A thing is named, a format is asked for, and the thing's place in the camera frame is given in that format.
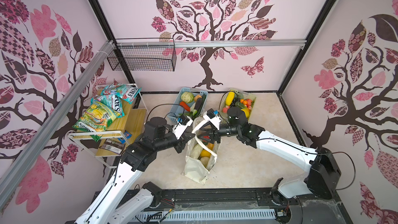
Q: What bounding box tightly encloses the yellow corn cob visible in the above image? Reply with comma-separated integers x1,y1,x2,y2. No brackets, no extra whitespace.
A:
225,91,235,106

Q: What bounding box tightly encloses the Fox's candy bag upper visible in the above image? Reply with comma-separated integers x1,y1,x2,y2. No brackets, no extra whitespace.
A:
101,83,141,104

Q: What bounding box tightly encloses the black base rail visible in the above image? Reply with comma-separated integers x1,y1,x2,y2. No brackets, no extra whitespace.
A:
121,188,352,224

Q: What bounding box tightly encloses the wrinkled yellow orange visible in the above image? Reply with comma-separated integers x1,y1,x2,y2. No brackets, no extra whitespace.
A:
200,149,211,158

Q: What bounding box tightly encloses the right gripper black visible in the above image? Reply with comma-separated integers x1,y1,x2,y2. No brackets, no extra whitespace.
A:
197,121,240,145

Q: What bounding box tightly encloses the blue snack packet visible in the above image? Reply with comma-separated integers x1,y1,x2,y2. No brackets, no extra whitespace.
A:
118,130,133,144

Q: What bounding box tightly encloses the white radish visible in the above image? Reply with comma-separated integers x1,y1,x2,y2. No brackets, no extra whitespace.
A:
189,144,203,159

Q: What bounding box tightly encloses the brown potato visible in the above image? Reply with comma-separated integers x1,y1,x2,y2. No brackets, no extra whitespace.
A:
194,94,202,102

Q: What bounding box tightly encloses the dark chocolate bar packet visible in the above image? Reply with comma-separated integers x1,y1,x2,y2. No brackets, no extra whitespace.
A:
98,139,125,156

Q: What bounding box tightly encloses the white slotted cable duct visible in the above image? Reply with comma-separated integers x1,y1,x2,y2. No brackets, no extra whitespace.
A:
132,209,276,224

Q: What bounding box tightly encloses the white wooden shelf rack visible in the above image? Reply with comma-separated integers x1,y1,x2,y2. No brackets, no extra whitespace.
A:
68,93,148,169

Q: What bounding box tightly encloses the Fox's candy bag lower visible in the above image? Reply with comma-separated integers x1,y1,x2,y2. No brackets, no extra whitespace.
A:
90,94,125,118

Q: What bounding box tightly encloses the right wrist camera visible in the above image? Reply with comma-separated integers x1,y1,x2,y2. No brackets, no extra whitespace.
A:
203,108,221,130

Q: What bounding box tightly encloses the fox's candy bag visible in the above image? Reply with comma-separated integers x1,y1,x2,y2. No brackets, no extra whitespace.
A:
101,83,141,104
90,94,125,118

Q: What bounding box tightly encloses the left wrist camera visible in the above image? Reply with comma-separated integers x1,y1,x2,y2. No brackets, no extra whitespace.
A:
172,115,193,140

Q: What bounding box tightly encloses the cream pear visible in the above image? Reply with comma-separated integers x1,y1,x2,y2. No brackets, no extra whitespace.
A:
200,157,210,167

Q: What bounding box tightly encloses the cream canvas grocery tote bag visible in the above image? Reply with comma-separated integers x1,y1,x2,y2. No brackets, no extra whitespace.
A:
181,116,222,185

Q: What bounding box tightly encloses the yellow lemon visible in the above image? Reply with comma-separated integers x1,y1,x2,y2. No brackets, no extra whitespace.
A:
241,108,250,119

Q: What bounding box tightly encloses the green plastic basket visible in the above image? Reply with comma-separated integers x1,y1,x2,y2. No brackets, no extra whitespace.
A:
219,89,256,120

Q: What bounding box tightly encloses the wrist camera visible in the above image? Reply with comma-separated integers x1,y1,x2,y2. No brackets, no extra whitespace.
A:
203,108,221,130
172,115,193,140

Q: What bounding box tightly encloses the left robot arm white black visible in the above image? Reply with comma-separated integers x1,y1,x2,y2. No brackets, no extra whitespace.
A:
75,116,194,224

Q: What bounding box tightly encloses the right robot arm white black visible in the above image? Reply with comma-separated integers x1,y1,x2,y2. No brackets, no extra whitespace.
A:
196,107,341,205

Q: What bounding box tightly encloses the green yellow snack bag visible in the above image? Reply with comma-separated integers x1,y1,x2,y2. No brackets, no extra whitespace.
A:
73,100,121,132

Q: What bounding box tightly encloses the blue plastic basket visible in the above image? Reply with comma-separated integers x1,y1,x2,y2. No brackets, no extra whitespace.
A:
167,87,208,123

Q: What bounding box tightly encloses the orange carrot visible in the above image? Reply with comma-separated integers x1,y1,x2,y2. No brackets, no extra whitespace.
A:
179,101,191,112

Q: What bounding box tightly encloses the green cabbage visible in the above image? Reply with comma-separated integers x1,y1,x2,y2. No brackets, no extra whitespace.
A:
180,91,195,104

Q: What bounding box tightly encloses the black wire wall basket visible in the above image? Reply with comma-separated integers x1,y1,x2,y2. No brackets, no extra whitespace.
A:
107,37,177,72

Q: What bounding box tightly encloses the purple eggplant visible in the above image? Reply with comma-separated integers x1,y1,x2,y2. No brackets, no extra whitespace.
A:
192,97,203,116

